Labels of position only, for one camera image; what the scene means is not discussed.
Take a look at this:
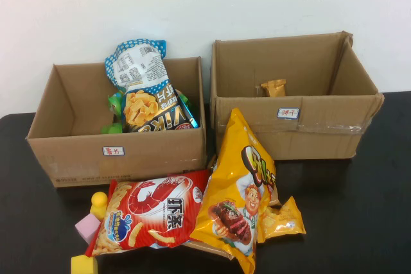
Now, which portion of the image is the blue dotted white snack bag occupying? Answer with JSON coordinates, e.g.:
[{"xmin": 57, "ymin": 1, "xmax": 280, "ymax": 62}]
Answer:
[{"xmin": 105, "ymin": 39, "xmax": 170, "ymax": 94}]

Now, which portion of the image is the cardboard box with F2 print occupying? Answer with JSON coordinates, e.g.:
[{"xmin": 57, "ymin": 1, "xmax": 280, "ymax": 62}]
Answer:
[{"xmin": 26, "ymin": 56, "xmax": 208, "ymax": 189}]

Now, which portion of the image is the green snack bag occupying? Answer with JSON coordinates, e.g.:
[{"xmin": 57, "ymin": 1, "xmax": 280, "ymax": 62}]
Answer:
[
  {"xmin": 101, "ymin": 91, "xmax": 125, "ymax": 135},
  {"xmin": 179, "ymin": 90, "xmax": 197, "ymax": 114}
]

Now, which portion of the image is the yellow rubber duck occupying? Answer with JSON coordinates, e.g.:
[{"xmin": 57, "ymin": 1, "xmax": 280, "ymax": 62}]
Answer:
[{"xmin": 89, "ymin": 191, "xmax": 109, "ymax": 222}]

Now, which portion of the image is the white sticker on taped box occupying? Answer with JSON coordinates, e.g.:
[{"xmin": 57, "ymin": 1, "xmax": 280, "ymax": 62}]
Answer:
[{"xmin": 277, "ymin": 107, "xmax": 301, "ymax": 119}]

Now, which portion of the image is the black chips bag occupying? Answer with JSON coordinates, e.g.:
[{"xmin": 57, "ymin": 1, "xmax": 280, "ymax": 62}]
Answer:
[{"xmin": 121, "ymin": 83, "xmax": 200, "ymax": 133}]

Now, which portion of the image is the clear packing tape strip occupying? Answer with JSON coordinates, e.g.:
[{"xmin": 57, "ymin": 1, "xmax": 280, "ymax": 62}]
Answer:
[{"xmin": 218, "ymin": 119, "xmax": 373, "ymax": 135}]

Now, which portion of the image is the small yellow snack packet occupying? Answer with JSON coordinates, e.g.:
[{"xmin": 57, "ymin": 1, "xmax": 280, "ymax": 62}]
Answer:
[{"xmin": 256, "ymin": 195, "xmax": 306, "ymax": 244}]

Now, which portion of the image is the taped cardboard box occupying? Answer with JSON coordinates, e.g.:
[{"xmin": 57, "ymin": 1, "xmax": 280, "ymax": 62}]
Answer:
[{"xmin": 210, "ymin": 31, "xmax": 385, "ymax": 162}]

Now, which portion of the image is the large yellow chef chips bag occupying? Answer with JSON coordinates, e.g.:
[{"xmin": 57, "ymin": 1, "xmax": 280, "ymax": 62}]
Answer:
[{"xmin": 189, "ymin": 107, "xmax": 277, "ymax": 274}]

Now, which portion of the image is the small orange packet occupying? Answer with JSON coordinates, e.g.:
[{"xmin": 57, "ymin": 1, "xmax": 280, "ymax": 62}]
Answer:
[{"xmin": 260, "ymin": 78, "xmax": 287, "ymax": 98}]

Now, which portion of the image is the pink foam cube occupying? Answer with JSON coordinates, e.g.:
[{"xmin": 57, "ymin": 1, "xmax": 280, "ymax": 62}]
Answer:
[{"xmin": 74, "ymin": 213, "xmax": 103, "ymax": 245}]

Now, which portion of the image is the white sticker on F2 box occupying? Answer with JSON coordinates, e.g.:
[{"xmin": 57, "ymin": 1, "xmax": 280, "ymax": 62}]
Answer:
[{"xmin": 101, "ymin": 145, "xmax": 125, "ymax": 157}]

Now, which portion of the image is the yellow foam cube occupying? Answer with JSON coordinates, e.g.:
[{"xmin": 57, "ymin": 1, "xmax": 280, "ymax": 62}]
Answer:
[{"xmin": 71, "ymin": 250, "xmax": 99, "ymax": 274}]

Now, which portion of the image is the red shrimp cracker bag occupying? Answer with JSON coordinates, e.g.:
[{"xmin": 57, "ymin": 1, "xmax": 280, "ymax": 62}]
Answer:
[{"xmin": 83, "ymin": 168, "xmax": 213, "ymax": 258}]

